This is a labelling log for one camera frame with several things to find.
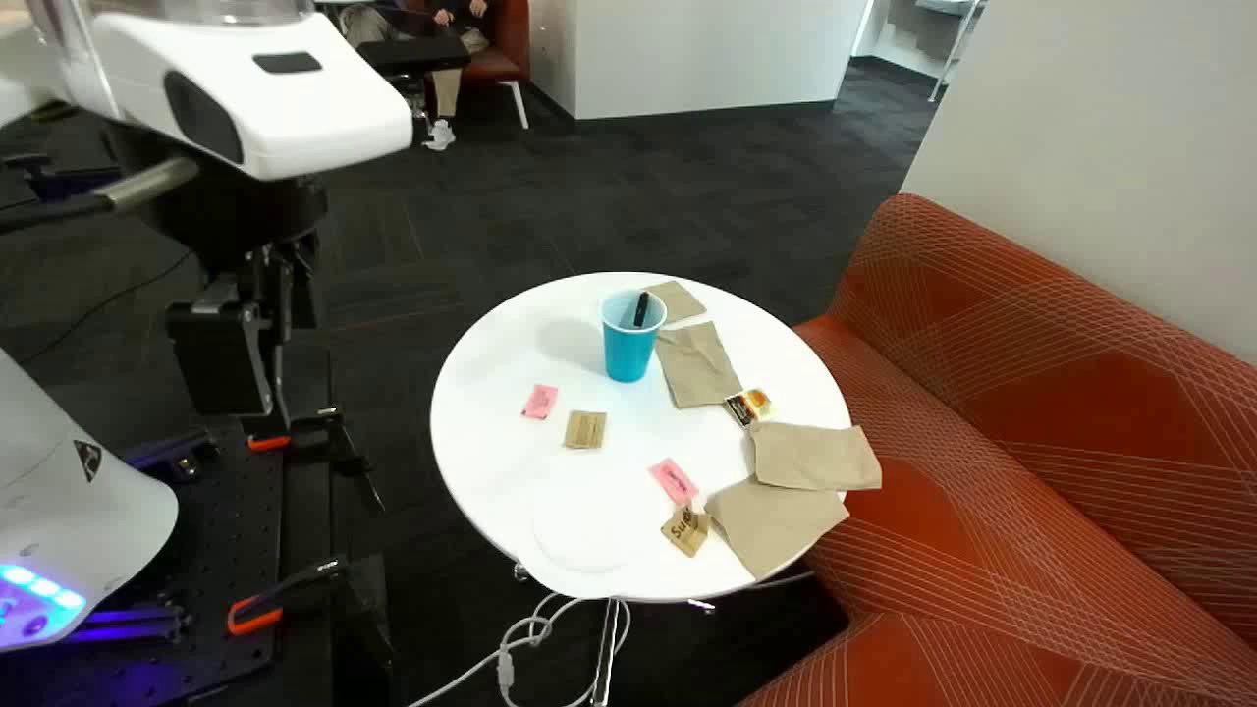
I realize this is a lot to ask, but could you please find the brown sachet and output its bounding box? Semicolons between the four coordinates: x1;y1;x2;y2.
564;410;608;451
660;506;711;559

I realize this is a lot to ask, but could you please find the brown paper napkin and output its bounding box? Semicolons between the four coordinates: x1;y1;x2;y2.
643;280;708;326
748;421;884;492
704;476;850;581
654;321;744;409

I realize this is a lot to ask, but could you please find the white cable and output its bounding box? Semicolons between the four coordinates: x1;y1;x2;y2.
407;570;816;707

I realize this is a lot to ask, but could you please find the black cable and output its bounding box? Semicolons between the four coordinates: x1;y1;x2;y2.
18;247;199;366

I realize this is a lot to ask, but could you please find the yellow black sauce packet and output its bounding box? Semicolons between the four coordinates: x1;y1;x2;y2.
725;389;776;429

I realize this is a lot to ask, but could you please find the blue plastic cup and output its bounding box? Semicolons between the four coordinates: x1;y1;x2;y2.
600;289;669;384

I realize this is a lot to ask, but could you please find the person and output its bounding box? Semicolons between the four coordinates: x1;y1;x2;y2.
339;0;494;152

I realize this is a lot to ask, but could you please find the black orange clamp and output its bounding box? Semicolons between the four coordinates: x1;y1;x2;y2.
226;555;351;638
246;407;386;515

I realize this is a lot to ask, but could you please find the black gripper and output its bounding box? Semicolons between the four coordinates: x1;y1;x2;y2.
106;123;331;420

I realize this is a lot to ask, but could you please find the orange patterned sofa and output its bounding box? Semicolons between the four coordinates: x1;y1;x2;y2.
737;193;1257;707

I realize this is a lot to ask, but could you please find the red chair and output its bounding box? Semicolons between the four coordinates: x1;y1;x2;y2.
408;0;532;131

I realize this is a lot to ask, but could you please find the black robot stand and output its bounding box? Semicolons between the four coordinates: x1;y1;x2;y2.
0;334;396;707

